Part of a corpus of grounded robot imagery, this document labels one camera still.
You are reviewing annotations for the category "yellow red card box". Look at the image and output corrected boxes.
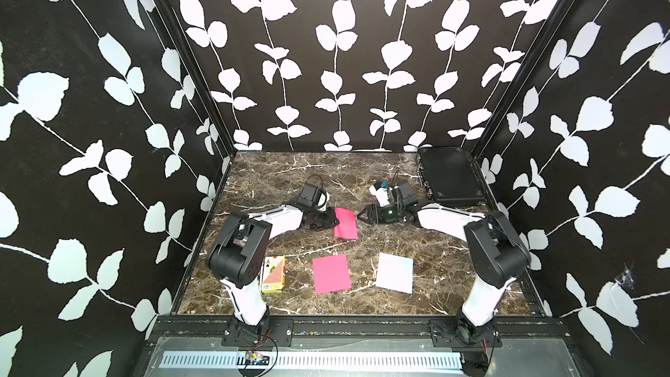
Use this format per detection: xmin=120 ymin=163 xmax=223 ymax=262
xmin=261 ymin=256 xmax=286 ymax=293

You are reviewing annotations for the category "white perforated strip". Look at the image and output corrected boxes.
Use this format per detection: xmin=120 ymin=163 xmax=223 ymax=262
xmin=158 ymin=351 xmax=462 ymax=373

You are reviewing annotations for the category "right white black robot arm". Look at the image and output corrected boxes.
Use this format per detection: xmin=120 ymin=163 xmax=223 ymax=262
xmin=357 ymin=181 xmax=531 ymax=328

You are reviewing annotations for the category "black front mounting rail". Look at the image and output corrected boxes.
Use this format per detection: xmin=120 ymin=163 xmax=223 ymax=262
xmin=148 ymin=315 xmax=570 ymax=351

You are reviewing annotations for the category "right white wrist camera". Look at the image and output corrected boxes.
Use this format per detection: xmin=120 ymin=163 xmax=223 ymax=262
xmin=369 ymin=182 xmax=391 ymax=207

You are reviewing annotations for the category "small circuit board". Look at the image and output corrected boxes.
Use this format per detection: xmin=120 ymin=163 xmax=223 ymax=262
xmin=241 ymin=351 xmax=272 ymax=368

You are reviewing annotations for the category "black carrying case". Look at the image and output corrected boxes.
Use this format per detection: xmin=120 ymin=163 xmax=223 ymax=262
xmin=417 ymin=146 xmax=486 ymax=208

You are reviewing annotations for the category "pink square paper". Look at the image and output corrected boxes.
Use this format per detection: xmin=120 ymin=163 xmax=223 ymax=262
xmin=333 ymin=208 xmax=359 ymax=240
xmin=312 ymin=254 xmax=352 ymax=294

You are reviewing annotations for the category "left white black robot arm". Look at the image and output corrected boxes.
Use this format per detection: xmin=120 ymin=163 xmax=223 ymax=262
xmin=206 ymin=183 xmax=340 ymax=334

